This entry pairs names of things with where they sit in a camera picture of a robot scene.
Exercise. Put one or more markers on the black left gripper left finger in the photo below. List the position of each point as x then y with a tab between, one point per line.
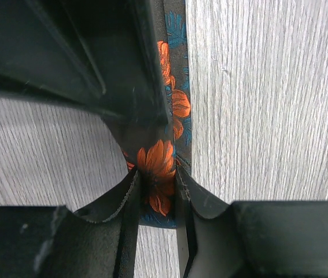
97	240

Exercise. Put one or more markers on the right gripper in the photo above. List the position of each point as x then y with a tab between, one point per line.
78	52

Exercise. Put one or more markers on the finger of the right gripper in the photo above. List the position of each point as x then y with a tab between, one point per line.
157	101

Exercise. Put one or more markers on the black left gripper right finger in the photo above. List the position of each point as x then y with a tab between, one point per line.
248	238

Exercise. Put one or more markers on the black orange floral tie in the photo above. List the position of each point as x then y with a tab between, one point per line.
158	161

